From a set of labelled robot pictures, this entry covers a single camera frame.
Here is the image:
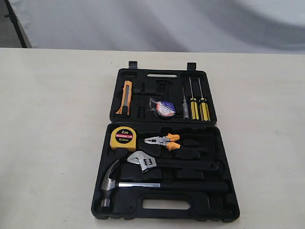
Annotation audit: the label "clear voltage tester screwdriver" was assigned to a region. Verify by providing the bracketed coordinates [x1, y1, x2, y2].
[182, 86, 189, 119]

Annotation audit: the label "orange handled pliers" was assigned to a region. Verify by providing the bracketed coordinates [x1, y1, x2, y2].
[143, 134, 181, 151]

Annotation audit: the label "orange utility knife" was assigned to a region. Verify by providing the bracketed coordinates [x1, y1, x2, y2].
[116, 81, 132, 115]

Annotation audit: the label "right yellow black screwdriver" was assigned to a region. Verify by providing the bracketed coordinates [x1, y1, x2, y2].
[198, 78, 211, 121]

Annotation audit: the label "black stand pole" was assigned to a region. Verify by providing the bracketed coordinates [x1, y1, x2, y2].
[4, 0, 28, 48]

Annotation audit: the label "yellow black screwdriver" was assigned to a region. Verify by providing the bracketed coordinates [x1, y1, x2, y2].
[198, 78, 211, 121]
[189, 77, 199, 120]

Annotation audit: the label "electrical tape roll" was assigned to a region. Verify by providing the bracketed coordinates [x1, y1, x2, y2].
[149, 98, 176, 118]

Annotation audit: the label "black plastic tool case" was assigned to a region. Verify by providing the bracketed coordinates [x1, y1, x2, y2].
[91, 61, 240, 222]

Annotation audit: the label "left yellow black screwdriver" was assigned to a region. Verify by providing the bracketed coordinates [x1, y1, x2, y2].
[189, 77, 199, 120]

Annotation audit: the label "yellow tape measure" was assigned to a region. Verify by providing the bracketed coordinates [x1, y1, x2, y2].
[110, 126, 136, 152]

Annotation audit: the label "claw hammer black grip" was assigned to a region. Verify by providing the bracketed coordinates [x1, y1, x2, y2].
[101, 159, 229, 208]

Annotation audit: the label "adjustable wrench black handle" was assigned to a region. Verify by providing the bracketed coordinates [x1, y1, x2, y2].
[127, 151, 219, 172]

